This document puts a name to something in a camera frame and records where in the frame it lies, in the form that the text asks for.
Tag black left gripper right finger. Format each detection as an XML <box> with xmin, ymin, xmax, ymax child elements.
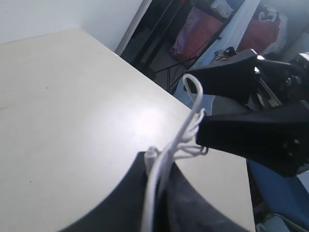
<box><xmin>154</xmin><ymin>163</ymin><xmax>247</xmax><ymax>232</ymax></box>

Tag pink plastic bag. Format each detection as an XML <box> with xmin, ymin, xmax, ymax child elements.
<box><xmin>170</xmin><ymin>7</ymin><xmax>223</xmax><ymax>61</ymax></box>

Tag white wired earphones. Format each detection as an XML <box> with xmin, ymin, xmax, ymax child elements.
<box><xmin>141</xmin><ymin>73</ymin><xmax>209</xmax><ymax>232</ymax></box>

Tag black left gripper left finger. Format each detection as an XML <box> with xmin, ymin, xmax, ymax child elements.
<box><xmin>62</xmin><ymin>152</ymin><xmax>147</xmax><ymax>232</ymax></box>

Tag red plastic bag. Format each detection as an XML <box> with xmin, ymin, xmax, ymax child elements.
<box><xmin>237</xmin><ymin>11</ymin><xmax>281</xmax><ymax>54</ymax></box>

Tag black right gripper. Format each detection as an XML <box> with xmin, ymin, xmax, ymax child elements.
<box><xmin>186</xmin><ymin>49</ymin><xmax>309</xmax><ymax>177</ymax></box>

